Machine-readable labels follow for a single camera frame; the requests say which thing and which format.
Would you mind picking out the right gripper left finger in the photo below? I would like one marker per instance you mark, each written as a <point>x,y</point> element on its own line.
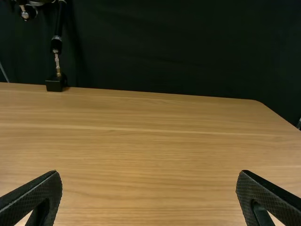
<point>50,188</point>

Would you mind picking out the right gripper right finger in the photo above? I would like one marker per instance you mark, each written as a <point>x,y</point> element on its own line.
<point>251,188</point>

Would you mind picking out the black clamp stand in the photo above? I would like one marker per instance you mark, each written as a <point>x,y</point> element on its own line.
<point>54,85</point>

